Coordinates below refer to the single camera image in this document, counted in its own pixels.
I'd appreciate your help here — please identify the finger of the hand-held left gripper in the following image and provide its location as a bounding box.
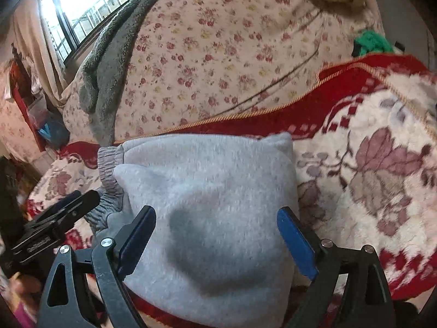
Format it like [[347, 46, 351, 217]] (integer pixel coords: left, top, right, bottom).
[[44, 191, 83, 216], [27, 189, 101, 229]]

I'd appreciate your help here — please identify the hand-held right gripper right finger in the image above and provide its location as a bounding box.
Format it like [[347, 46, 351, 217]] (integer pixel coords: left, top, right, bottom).
[[277, 207, 393, 328]]

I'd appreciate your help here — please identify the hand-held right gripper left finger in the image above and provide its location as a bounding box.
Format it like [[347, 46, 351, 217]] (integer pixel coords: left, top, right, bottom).
[[37, 206, 158, 328]]

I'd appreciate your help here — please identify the white fleece garment with patches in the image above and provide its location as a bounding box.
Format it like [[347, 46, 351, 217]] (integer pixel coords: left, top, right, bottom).
[[85, 131, 301, 328]]

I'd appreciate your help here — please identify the blue plastic bag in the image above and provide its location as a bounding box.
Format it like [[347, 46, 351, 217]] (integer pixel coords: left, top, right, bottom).
[[37, 116, 69, 148]]

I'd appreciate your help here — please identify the red shelf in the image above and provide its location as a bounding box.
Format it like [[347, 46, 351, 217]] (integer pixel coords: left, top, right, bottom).
[[8, 60, 46, 153]]

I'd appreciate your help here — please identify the grey fleece garment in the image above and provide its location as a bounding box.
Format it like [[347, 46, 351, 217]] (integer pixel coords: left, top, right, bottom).
[[78, 0, 178, 147]]

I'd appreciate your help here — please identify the red floral blanket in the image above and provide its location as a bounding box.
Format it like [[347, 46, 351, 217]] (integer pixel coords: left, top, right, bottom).
[[25, 53, 437, 328]]

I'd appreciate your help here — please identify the beige curtain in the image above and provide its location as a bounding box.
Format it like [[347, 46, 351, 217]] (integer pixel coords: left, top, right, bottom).
[[12, 0, 69, 106]]

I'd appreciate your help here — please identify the pink floral quilt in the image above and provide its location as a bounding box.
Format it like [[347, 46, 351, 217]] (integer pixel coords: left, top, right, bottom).
[[61, 0, 386, 144]]

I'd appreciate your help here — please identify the green cloth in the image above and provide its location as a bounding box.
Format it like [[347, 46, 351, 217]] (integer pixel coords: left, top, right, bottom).
[[353, 30, 397, 57]]

